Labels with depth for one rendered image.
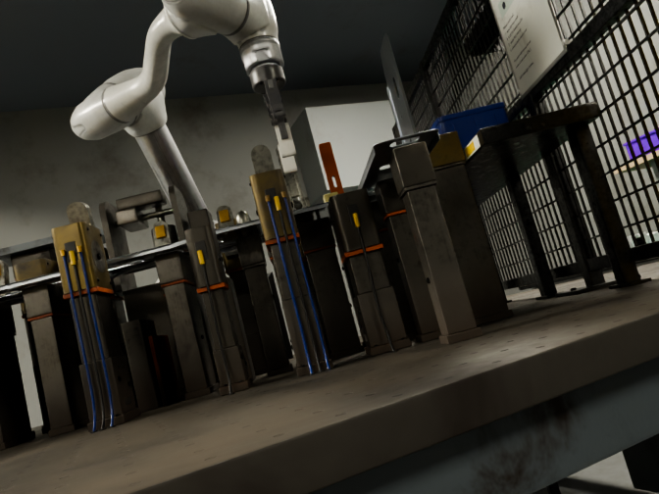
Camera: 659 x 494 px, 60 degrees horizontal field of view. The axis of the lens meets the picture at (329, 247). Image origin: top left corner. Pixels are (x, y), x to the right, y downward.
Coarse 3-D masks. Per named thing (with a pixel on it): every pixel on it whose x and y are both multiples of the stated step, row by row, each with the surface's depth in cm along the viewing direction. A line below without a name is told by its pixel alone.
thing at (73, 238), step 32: (64, 256) 95; (96, 256) 99; (64, 288) 95; (96, 288) 95; (96, 320) 95; (96, 352) 94; (96, 384) 93; (128, 384) 99; (96, 416) 92; (128, 416) 94
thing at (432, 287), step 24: (408, 168) 81; (432, 168) 81; (408, 192) 81; (432, 192) 81; (408, 216) 84; (432, 216) 81; (432, 240) 80; (432, 264) 80; (456, 264) 80; (432, 288) 80; (456, 288) 79; (456, 312) 79; (456, 336) 78
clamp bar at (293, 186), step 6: (276, 150) 138; (282, 168) 137; (288, 174) 137; (294, 174) 136; (288, 180) 137; (294, 180) 137; (288, 186) 136; (294, 186) 137; (300, 186) 135; (288, 192) 135; (294, 192) 136; (300, 192) 135; (300, 198) 136
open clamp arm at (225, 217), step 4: (220, 208) 136; (224, 208) 136; (228, 208) 136; (216, 212) 136; (220, 212) 135; (224, 212) 135; (228, 212) 136; (220, 216) 134; (224, 216) 134; (228, 216) 134; (232, 216) 137; (220, 220) 135; (224, 220) 134; (228, 220) 134; (232, 220) 135; (220, 224) 134; (224, 224) 134; (228, 224) 134; (232, 224) 134; (228, 252) 132; (232, 252) 132; (236, 252) 132; (228, 256) 132; (232, 256) 133; (236, 256) 133
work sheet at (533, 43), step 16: (496, 0) 128; (512, 0) 121; (528, 0) 115; (544, 0) 109; (496, 16) 130; (512, 16) 122; (528, 16) 116; (544, 16) 110; (512, 32) 124; (528, 32) 118; (544, 32) 112; (560, 32) 106; (512, 48) 126; (528, 48) 119; (544, 48) 113; (560, 48) 108; (512, 64) 128; (528, 64) 121; (544, 64) 114; (528, 80) 123
